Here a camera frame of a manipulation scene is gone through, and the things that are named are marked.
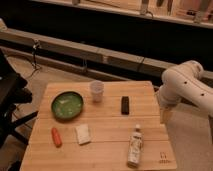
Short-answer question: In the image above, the black eraser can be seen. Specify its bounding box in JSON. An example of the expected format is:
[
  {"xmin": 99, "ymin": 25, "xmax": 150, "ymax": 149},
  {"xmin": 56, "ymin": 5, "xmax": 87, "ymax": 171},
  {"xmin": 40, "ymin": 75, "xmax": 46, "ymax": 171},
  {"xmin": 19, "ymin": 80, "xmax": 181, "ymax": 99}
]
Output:
[{"xmin": 121, "ymin": 96, "xmax": 129, "ymax": 115}]

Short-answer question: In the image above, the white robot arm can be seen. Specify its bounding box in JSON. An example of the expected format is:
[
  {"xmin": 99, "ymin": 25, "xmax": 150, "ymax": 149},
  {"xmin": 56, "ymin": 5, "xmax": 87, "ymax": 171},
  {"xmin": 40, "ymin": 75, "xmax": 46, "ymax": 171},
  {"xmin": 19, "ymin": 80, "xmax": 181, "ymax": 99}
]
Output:
[{"xmin": 156, "ymin": 60, "xmax": 213, "ymax": 117}]

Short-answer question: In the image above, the white bottle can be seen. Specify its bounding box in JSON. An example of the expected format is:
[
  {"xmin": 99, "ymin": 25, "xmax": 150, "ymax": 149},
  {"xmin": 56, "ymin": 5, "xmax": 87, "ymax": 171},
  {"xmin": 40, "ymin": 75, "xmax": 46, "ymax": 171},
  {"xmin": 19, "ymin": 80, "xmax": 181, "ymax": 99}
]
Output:
[{"xmin": 127, "ymin": 124, "xmax": 142, "ymax": 167}]

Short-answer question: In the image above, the white sponge block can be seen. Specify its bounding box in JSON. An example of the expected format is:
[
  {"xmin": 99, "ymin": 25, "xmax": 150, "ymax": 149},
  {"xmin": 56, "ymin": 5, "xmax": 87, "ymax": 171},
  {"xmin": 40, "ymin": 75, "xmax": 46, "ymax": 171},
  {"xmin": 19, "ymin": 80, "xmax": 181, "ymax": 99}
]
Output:
[{"xmin": 75, "ymin": 124, "xmax": 91, "ymax": 145}]

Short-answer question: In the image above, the green bowl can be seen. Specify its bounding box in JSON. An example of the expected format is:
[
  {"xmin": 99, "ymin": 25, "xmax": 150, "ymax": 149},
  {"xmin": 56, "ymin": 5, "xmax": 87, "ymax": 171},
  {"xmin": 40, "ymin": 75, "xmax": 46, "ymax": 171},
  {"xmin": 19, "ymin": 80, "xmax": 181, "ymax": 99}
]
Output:
[{"xmin": 51, "ymin": 91, "xmax": 84, "ymax": 120}]

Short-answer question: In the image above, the orange carrot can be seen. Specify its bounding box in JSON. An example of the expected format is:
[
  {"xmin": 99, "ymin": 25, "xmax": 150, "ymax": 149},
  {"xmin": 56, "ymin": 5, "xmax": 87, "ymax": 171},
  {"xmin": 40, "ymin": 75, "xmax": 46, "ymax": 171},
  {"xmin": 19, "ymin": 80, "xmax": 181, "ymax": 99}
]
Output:
[{"xmin": 51, "ymin": 127, "xmax": 62, "ymax": 147}]

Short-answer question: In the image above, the black chair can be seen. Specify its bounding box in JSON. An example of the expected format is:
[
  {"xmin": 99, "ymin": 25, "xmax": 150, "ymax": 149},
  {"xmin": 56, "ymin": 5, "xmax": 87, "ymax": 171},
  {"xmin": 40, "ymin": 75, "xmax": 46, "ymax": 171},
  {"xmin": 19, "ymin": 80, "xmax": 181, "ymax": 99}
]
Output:
[{"xmin": 0, "ymin": 49, "xmax": 38, "ymax": 148}]

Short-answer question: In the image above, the black cable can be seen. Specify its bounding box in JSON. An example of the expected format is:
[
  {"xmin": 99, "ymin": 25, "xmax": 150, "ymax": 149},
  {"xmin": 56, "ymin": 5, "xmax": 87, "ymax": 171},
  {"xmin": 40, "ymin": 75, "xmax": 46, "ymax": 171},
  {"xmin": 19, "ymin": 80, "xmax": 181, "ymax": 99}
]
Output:
[{"xmin": 31, "ymin": 39, "xmax": 42, "ymax": 72}]

